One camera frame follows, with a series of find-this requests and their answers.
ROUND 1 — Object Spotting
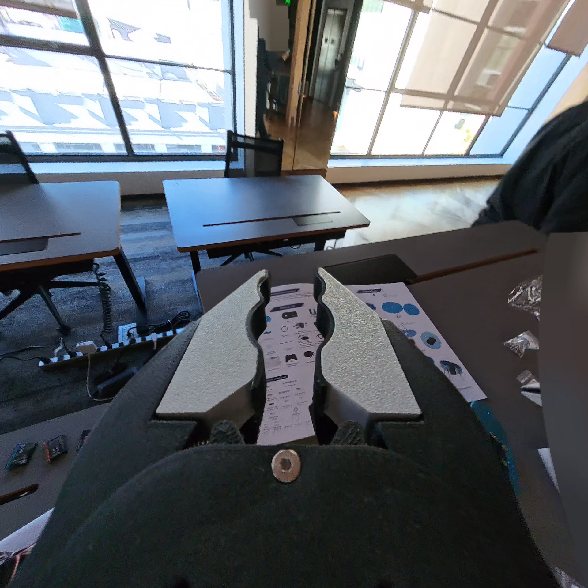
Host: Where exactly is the small black servo with wires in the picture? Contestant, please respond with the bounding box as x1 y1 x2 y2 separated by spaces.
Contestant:
0 542 37 579

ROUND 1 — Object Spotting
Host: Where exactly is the white instruction booklet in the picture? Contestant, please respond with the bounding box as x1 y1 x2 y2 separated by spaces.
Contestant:
255 281 488 447

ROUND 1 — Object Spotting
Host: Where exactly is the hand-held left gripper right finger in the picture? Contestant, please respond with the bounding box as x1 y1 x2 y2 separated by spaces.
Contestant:
312 267 423 423

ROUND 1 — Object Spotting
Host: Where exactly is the small blue edged circuit module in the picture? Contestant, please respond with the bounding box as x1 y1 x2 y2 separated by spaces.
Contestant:
5 442 38 470

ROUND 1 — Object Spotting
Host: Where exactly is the clear bag of dark screws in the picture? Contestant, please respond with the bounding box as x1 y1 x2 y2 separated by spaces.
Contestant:
503 332 540 358

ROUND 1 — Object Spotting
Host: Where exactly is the checkered power strip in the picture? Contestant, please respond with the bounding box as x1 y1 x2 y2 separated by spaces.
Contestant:
38 327 177 368

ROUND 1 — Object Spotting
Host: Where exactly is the large window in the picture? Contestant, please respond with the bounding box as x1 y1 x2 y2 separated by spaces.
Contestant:
0 0 237 157
331 0 588 157

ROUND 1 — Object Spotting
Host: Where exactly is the small clear parts bag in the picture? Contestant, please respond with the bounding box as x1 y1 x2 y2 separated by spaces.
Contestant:
515 370 543 407

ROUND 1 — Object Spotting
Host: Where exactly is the dark grey desk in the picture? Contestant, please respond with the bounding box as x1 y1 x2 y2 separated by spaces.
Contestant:
195 220 570 588
0 180 148 322
0 404 111 543
162 175 371 276

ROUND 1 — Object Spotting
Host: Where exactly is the crumpled clear plastic wrap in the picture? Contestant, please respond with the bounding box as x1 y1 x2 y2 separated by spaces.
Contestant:
507 276 544 318

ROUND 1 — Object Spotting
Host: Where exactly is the metal framed door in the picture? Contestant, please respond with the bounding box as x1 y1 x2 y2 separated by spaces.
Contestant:
312 7 350 108

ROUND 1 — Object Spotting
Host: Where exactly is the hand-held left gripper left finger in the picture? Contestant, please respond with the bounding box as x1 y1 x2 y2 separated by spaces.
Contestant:
155 269 271 422

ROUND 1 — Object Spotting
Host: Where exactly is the black coiled cable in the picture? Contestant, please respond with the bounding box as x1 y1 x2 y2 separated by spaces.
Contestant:
94 264 115 347

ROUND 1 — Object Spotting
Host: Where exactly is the black power adapter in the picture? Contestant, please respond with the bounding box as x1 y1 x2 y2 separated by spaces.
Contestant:
92 367 138 399

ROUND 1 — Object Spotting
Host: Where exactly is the teal acrylic plate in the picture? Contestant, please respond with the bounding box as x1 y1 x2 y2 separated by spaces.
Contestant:
471 400 522 497

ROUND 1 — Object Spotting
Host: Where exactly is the beige roller blind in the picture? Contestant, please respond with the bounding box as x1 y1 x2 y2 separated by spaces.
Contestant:
400 0 588 115

